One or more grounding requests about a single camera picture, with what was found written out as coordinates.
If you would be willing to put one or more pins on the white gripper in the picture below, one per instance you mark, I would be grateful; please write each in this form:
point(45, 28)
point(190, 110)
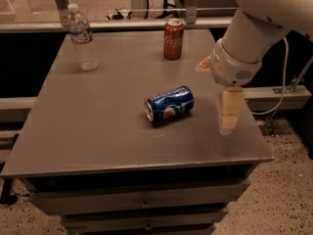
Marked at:
point(232, 69)

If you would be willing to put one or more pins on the blue pepsi can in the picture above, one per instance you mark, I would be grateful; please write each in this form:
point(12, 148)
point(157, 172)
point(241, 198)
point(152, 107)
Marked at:
point(171, 104)

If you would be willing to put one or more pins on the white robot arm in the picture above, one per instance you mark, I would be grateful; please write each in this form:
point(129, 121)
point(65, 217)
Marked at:
point(237, 57)

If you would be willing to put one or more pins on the red coca-cola can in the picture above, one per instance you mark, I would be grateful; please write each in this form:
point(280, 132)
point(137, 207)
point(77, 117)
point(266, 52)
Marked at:
point(173, 39)

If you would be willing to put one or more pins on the grey drawer cabinet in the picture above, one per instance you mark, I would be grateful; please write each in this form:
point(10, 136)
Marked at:
point(88, 130)

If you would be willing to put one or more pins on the clear plastic water bottle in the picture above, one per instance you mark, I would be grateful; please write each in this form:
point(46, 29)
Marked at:
point(81, 36)

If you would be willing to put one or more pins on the lower grey drawer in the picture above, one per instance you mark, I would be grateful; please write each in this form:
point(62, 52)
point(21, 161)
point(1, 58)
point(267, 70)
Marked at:
point(148, 220)

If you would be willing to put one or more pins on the grey drawer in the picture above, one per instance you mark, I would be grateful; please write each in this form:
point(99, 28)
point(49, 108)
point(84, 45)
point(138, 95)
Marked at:
point(91, 201)
point(148, 220)

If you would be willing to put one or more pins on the upper grey drawer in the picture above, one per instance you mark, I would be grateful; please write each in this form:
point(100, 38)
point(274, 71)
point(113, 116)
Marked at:
point(91, 201)

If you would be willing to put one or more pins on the metal rail frame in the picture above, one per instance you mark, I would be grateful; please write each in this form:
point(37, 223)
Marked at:
point(112, 25)

